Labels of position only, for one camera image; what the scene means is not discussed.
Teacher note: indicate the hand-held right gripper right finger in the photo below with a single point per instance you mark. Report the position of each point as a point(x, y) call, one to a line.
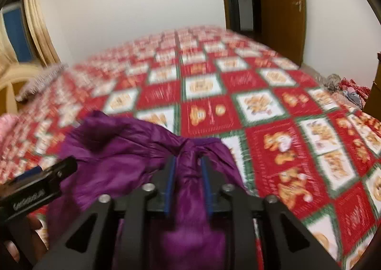
point(207, 186)

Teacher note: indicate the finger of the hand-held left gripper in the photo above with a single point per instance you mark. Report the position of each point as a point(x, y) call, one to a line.
point(61, 170)

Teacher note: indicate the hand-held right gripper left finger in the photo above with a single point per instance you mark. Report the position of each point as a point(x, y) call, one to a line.
point(170, 186)

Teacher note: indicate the purple down jacket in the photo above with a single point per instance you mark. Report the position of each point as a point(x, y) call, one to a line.
point(119, 150)

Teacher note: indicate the pile of clothes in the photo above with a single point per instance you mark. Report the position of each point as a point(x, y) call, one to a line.
point(346, 86)

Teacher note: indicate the person's left hand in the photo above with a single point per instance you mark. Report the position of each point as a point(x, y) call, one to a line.
point(37, 229)

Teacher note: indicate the pink folded blanket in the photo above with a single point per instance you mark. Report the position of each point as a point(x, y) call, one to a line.
point(6, 122)

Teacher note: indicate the grey striped pillow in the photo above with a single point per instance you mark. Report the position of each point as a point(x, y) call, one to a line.
point(38, 82)

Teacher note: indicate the cream wooden headboard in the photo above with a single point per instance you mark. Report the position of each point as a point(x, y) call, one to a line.
point(12, 85)

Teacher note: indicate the red bear print bed sheet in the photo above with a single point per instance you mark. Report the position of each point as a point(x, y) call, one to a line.
point(268, 103)

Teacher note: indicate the beige patterned curtain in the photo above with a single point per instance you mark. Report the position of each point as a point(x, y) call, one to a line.
point(37, 19)
point(4, 40)

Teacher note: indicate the blue window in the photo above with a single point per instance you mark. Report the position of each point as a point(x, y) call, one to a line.
point(15, 28)

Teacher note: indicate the brown wooden door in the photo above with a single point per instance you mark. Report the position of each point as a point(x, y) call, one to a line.
point(281, 8)

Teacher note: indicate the brown wooden cabinet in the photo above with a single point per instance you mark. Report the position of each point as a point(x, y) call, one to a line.
point(375, 88)

